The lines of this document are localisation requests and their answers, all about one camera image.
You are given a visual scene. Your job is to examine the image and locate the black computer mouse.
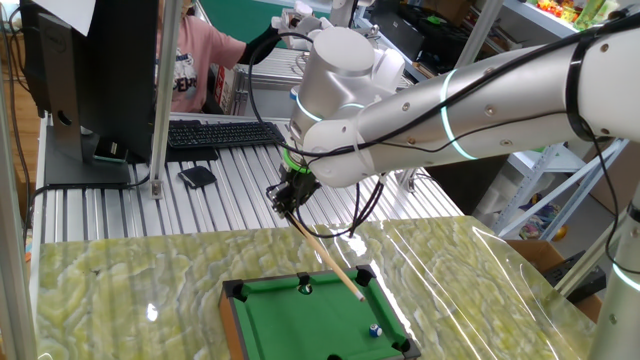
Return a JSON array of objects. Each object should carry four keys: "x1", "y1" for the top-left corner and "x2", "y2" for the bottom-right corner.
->
[{"x1": 177, "y1": 164, "x2": 219, "y2": 190}]

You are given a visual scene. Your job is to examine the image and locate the black keyboard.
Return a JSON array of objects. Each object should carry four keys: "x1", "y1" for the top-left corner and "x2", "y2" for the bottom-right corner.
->
[{"x1": 166, "y1": 118, "x2": 286, "y2": 151}]

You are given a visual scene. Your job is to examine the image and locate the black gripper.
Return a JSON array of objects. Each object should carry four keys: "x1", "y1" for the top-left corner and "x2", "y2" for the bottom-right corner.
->
[{"x1": 265, "y1": 167, "x2": 322, "y2": 217}]

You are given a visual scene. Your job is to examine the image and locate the black monitor cable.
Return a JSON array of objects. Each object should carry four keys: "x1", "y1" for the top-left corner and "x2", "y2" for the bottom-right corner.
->
[{"x1": 22, "y1": 172, "x2": 151, "y2": 241}]

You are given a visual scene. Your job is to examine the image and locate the green wrist flange ring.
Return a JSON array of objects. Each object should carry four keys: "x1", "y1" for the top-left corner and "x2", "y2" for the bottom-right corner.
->
[{"x1": 282, "y1": 147, "x2": 314, "y2": 175}]

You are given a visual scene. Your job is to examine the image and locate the green marble pattern mat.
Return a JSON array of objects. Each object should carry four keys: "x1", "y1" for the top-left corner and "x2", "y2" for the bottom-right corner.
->
[{"x1": 32, "y1": 214, "x2": 599, "y2": 360}]

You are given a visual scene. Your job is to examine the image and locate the black computer monitor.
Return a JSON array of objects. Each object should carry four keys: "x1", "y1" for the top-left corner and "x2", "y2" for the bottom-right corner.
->
[{"x1": 19, "y1": 0, "x2": 161, "y2": 189}]

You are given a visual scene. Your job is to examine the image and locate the white handheld device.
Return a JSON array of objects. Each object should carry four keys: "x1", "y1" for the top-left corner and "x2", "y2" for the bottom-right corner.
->
[{"x1": 270, "y1": 0, "x2": 334, "y2": 51}]

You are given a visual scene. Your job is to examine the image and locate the dark panel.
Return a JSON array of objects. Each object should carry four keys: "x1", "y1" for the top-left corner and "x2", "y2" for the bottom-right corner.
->
[{"x1": 421, "y1": 154, "x2": 510, "y2": 216}]

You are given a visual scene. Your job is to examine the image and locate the wooden pool cue black handle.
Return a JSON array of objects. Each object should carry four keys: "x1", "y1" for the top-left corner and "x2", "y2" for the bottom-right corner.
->
[{"x1": 284, "y1": 209, "x2": 367, "y2": 303}]

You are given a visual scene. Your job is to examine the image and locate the black hanging gripper cables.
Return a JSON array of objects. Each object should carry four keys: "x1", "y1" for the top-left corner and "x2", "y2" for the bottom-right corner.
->
[{"x1": 292, "y1": 172, "x2": 386, "y2": 240}]

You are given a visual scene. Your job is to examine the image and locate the colourful packages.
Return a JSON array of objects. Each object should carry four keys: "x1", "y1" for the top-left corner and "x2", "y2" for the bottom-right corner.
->
[{"x1": 537, "y1": 0, "x2": 621, "y2": 32}]

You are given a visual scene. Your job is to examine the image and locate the white metal shelving rack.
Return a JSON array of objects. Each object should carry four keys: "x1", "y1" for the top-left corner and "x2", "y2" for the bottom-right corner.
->
[{"x1": 492, "y1": 0, "x2": 640, "y2": 241}]

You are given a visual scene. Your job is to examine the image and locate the colourful toys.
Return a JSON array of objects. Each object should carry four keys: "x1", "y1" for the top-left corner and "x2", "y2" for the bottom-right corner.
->
[{"x1": 517, "y1": 199, "x2": 570, "y2": 242}]

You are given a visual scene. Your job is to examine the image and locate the black device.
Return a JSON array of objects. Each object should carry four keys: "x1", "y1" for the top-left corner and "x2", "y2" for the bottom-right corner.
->
[{"x1": 542, "y1": 249, "x2": 607, "y2": 305}]

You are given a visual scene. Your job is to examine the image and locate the brown cardboard carton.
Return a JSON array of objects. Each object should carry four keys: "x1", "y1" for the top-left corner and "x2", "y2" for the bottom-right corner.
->
[{"x1": 582, "y1": 142, "x2": 640, "y2": 216}]

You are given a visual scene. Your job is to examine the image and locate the open cardboard box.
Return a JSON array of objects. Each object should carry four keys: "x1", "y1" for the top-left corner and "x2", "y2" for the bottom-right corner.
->
[{"x1": 504, "y1": 238, "x2": 604, "y2": 324}]

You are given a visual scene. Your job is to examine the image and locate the black phone green case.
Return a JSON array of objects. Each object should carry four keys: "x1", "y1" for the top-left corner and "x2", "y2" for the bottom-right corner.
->
[{"x1": 92, "y1": 135, "x2": 130, "y2": 165}]

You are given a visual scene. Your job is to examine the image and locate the person in pink shirt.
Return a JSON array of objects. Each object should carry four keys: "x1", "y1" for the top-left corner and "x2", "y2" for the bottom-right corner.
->
[{"x1": 158, "y1": 0, "x2": 281, "y2": 115}]

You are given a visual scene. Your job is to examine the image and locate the white paper sheet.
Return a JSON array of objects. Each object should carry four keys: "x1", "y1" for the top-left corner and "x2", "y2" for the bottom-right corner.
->
[{"x1": 32, "y1": 0, "x2": 99, "y2": 37}]

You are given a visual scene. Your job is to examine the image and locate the black sleeved forearm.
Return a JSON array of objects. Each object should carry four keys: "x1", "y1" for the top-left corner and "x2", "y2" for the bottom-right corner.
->
[{"x1": 237, "y1": 24, "x2": 282, "y2": 66}]

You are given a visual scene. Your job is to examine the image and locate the mini pool table green felt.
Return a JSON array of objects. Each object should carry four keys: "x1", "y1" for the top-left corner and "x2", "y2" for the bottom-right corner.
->
[{"x1": 218, "y1": 263, "x2": 422, "y2": 360}]

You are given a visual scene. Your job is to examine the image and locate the green board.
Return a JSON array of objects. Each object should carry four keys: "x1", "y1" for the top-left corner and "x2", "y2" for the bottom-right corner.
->
[{"x1": 199, "y1": 0, "x2": 331, "y2": 44}]

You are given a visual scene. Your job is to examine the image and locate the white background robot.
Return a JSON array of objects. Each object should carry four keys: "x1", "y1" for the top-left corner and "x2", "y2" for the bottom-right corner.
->
[{"x1": 327, "y1": 0, "x2": 376, "y2": 29}]

